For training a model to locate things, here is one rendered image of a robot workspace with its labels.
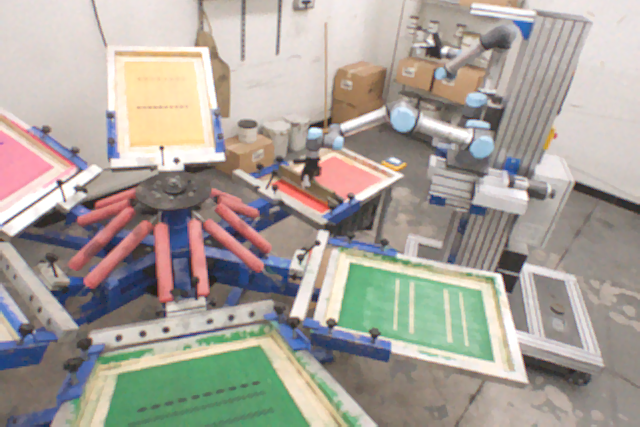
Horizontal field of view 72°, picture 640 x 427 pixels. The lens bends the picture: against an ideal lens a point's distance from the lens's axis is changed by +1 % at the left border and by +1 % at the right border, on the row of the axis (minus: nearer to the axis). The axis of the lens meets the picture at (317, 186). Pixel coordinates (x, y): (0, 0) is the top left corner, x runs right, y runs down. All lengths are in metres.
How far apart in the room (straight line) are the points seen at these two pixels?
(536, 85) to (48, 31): 3.10
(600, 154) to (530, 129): 3.03
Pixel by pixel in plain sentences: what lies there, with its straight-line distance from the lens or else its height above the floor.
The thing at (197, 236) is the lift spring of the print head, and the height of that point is 1.22.
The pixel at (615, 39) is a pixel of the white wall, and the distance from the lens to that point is 5.44.
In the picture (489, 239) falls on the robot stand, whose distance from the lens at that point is 3.00.
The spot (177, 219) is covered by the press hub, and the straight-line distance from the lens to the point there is 1.93.
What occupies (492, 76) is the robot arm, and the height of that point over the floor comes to 1.60.
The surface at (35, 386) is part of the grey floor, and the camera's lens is 3.03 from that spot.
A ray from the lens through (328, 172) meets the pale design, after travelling 2.80.
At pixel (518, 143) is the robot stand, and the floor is 1.37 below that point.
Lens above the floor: 2.28
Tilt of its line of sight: 30 degrees down
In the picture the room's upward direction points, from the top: 7 degrees clockwise
